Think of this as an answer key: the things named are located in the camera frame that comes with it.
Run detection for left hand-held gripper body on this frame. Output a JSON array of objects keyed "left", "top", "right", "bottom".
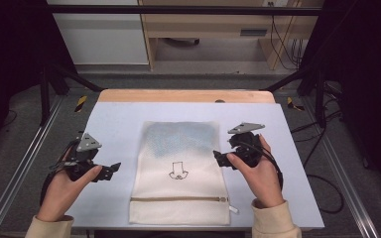
[{"left": 53, "top": 132, "right": 106, "bottom": 182}]

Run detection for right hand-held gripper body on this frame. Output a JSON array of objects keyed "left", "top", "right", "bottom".
[{"left": 227, "top": 122, "right": 270, "bottom": 169}]

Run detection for white mesh laundry bag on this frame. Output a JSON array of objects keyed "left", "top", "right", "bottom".
[{"left": 128, "top": 120, "right": 240, "bottom": 226}]

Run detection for person's right hand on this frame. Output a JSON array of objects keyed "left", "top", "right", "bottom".
[{"left": 225, "top": 133, "right": 286, "bottom": 209}]

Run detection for person's left hand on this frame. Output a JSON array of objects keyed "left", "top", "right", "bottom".
[{"left": 36, "top": 147, "right": 104, "bottom": 223}]

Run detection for white table cover sheet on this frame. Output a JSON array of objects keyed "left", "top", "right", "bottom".
[{"left": 66, "top": 101, "right": 325, "bottom": 230}]

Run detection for yellow black tape marker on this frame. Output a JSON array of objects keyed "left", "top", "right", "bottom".
[
  {"left": 286, "top": 96, "right": 306, "bottom": 112},
  {"left": 74, "top": 94, "right": 88, "bottom": 113}
]

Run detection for black metal stand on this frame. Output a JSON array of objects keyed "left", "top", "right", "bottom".
[
  {"left": 263, "top": 65, "right": 329, "bottom": 129},
  {"left": 39, "top": 62, "right": 104, "bottom": 127}
]

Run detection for wooden table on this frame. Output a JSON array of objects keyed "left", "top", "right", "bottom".
[{"left": 97, "top": 88, "right": 277, "bottom": 104}]

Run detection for white cabinet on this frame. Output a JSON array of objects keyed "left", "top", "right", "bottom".
[{"left": 47, "top": 0, "right": 150, "bottom": 65}]

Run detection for black curtain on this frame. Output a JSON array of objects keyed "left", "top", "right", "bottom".
[
  {"left": 299, "top": 0, "right": 381, "bottom": 199},
  {"left": 0, "top": 0, "right": 78, "bottom": 160}
]

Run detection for wooden desk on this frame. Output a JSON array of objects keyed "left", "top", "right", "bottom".
[{"left": 138, "top": 0, "right": 325, "bottom": 71}]

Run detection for right hand-held gripper cable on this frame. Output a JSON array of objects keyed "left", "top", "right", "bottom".
[{"left": 239, "top": 141, "right": 284, "bottom": 192}]

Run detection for hand-held gripper cable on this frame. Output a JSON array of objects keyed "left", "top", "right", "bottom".
[
  {"left": 39, "top": 140, "right": 80, "bottom": 206},
  {"left": 239, "top": 141, "right": 284, "bottom": 192}
]

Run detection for left hand-held gripper cable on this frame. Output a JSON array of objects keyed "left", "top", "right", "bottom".
[{"left": 39, "top": 140, "right": 80, "bottom": 206}]

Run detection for aluminium floor rail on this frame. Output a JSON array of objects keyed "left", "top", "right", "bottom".
[
  {"left": 0, "top": 94, "right": 64, "bottom": 238},
  {"left": 301, "top": 95, "right": 381, "bottom": 238}
]

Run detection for black floor cable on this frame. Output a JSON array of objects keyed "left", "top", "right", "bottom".
[{"left": 290, "top": 108, "right": 345, "bottom": 215}]

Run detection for black hanging cables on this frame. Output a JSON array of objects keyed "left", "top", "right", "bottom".
[{"left": 269, "top": 1, "right": 305, "bottom": 71}]

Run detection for black horizontal frame bar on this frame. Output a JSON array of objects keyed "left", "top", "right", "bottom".
[{"left": 46, "top": 4, "right": 325, "bottom": 17}]

